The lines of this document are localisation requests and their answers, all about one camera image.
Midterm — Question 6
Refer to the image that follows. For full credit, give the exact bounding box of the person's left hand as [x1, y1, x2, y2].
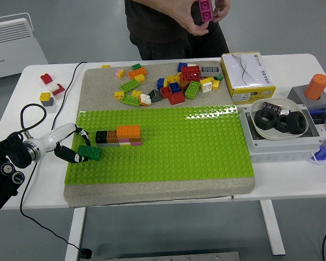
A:
[212, 0, 231, 23]

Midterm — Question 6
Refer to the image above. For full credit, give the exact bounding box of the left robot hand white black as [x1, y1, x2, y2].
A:
[34, 122, 92, 164]

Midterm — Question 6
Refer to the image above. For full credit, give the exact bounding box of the person's right hand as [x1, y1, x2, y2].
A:
[162, 0, 210, 36]

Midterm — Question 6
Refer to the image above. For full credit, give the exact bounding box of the magenta square brick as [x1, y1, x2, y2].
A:
[199, 0, 215, 23]

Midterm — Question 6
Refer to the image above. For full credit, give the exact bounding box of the dark green long brick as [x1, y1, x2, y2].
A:
[76, 145, 103, 161]

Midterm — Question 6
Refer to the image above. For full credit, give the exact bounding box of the red slope brick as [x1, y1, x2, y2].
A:
[51, 83, 66, 96]

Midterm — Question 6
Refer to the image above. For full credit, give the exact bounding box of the black brick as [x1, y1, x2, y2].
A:
[95, 130, 109, 144]

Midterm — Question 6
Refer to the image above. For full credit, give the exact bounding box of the grey flat brick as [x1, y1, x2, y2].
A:
[97, 141, 122, 148]

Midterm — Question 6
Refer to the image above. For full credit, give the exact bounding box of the large red brick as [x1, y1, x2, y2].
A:
[180, 65, 201, 82]

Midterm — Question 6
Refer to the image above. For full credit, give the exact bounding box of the grey three-hole brick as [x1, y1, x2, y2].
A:
[200, 66, 222, 78]

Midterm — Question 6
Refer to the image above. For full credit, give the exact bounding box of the white yellow brick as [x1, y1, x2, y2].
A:
[199, 78, 213, 94]

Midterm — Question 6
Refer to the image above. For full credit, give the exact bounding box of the orange long brick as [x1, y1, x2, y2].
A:
[127, 67, 148, 80]
[116, 125, 141, 139]

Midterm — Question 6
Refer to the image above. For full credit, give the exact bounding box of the lime green brick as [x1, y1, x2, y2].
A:
[184, 80, 201, 101]
[121, 94, 141, 107]
[120, 78, 141, 92]

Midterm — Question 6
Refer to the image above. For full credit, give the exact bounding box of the dark grey slope brick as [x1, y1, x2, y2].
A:
[148, 89, 163, 103]

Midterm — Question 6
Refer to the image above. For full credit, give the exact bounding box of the white orange brick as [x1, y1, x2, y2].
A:
[139, 93, 152, 107]

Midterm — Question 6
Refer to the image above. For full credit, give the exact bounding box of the green studded baseplate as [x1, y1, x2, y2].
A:
[64, 104, 255, 185]

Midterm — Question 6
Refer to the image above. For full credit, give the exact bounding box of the person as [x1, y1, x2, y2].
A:
[124, 0, 230, 61]

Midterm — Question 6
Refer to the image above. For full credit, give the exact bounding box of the grey-brown mat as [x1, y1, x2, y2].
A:
[62, 60, 256, 209]

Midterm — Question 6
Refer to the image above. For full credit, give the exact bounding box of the white yellow cardboard box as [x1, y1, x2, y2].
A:
[220, 51, 277, 105]

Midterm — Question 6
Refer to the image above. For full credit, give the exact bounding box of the white panel heater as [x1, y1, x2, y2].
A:
[0, 12, 49, 81]

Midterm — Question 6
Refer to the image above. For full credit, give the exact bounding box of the white table leg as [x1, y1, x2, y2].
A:
[64, 208, 87, 261]
[259, 200, 286, 256]

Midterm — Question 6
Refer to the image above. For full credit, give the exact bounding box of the dark circuit board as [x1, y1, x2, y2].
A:
[260, 101, 283, 115]

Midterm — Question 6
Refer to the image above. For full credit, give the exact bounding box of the white bowl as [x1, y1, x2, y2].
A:
[249, 97, 310, 141]

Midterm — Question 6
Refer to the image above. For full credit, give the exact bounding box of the grey holder block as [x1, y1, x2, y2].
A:
[287, 85, 326, 110]

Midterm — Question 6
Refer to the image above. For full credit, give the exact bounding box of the large black hex nut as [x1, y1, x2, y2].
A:
[254, 108, 279, 131]
[285, 110, 308, 135]

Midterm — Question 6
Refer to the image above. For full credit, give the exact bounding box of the orange cylinder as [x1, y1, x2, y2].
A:
[304, 73, 326, 101]

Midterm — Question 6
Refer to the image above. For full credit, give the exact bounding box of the small black hex nut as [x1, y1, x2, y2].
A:
[274, 115, 290, 133]

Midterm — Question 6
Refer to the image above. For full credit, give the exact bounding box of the blue block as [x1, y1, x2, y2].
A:
[309, 108, 326, 125]

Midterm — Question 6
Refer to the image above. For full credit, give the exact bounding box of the grey junction box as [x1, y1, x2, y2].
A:
[239, 104, 323, 164]

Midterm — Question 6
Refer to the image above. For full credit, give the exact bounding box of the grey metal plate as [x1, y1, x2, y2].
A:
[104, 251, 241, 261]

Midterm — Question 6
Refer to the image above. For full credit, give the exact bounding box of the white zip tie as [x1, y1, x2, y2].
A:
[310, 152, 324, 167]

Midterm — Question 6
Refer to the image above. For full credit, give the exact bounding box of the thin black power cord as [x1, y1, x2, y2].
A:
[20, 61, 87, 252]

